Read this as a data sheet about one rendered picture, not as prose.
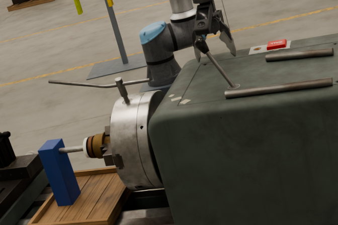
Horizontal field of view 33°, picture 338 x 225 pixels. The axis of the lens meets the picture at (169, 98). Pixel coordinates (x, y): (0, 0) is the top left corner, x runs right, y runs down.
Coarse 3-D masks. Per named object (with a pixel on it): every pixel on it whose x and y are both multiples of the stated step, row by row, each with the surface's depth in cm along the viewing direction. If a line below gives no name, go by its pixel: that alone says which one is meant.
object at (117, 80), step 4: (116, 80) 172; (120, 80) 172; (120, 84) 173; (120, 88) 174; (124, 88) 174; (120, 92) 175; (124, 92) 174; (124, 96) 175; (124, 100) 177; (128, 100) 177
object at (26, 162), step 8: (16, 160) 213; (24, 160) 211; (32, 160) 209; (40, 160) 214; (8, 168) 207; (16, 168) 206; (24, 168) 205; (32, 168) 208; (0, 176) 210; (8, 176) 209; (16, 176) 208; (24, 176) 207
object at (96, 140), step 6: (90, 138) 188; (96, 138) 187; (102, 138) 186; (108, 138) 187; (90, 144) 187; (96, 144) 186; (102, 144) 185; (90, 150) 187; (96, 150) 186; (90, 156) 188; (96, 156) 187; (102, 156) 187
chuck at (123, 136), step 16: (128, 96) 180; (112, 112) 175; (128, 112) 173; (112, 128) 172; (128, 128) 170; (112, 144) 171; (128, 144) 170; (128, 160) 170; (128, 176) 173; (144, 176) 172
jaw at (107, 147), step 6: (108, 144) 184; (102, 150) 179; (108, 150) 178; (108, 156) 174; (114, 156) 172; (120, 156) 172; (108, 162) 175; (114, 162) 174; (120, 162) 172; (120, 168) 173
